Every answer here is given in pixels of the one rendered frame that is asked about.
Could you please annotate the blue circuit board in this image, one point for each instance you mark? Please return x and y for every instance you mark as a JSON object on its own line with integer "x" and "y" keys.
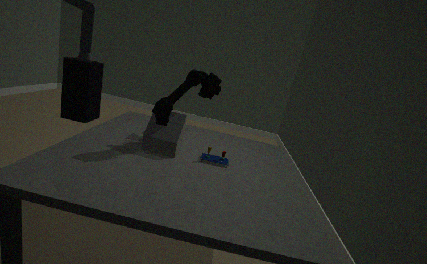
{"x": 213, "y": 158}

